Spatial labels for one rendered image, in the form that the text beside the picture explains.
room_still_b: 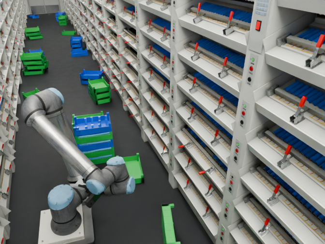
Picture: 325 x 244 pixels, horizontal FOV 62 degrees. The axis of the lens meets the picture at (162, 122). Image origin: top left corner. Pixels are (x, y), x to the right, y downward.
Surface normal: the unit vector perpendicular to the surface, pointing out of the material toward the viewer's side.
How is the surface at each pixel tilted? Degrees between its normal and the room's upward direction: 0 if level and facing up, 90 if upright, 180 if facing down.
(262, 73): 90
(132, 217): 0
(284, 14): 90
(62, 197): 6
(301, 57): 23
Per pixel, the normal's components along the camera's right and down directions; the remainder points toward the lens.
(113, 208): 0.00, -0.86
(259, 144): -0.36, -0.72
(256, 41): -0.92, 0.20
